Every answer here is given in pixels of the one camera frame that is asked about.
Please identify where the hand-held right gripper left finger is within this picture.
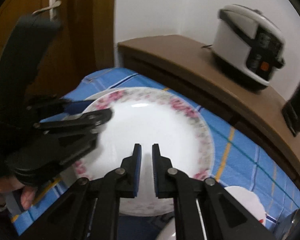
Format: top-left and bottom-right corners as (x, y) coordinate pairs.
(20, 143), (142, 240)

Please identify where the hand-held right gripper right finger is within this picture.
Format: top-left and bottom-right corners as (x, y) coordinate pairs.
(152, 143), (275, 240)

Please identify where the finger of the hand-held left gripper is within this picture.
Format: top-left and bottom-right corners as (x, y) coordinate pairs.
(27, 95), (93, 123)
(7, 108), (113, 187)

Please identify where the floral rim white plate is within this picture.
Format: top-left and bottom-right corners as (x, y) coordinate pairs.
(74, 87), (215, 217)

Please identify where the red and white plate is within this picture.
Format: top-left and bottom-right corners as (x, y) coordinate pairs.
(157, 212), (177, 240)

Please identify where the person's left hand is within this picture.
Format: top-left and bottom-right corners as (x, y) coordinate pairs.
(0, 179), (38, 212)

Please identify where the brown wooden door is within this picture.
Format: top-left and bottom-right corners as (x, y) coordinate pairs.
(0, 0), (115, 98)

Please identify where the blue checked tablecloth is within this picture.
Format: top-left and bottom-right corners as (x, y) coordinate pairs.
(11, 67), (300, 240)

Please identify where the white bowl with red print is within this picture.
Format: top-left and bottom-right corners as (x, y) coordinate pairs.
(224, 185), (267, 230)

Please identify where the brown wooden sideboard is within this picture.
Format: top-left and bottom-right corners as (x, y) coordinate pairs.
(117, 34), (300, 198)

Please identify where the white rice cooker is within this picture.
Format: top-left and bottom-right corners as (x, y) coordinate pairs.
(212, 4), (286, 92)

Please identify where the metal bowl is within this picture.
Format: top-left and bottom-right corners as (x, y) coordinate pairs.
(275, 207), (300, 240)

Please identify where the black thermos flask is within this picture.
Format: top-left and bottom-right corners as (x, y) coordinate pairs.
(282, 55), (300, 137)

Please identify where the white door handle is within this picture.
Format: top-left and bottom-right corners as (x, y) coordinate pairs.
(32, 0), (62, 20)

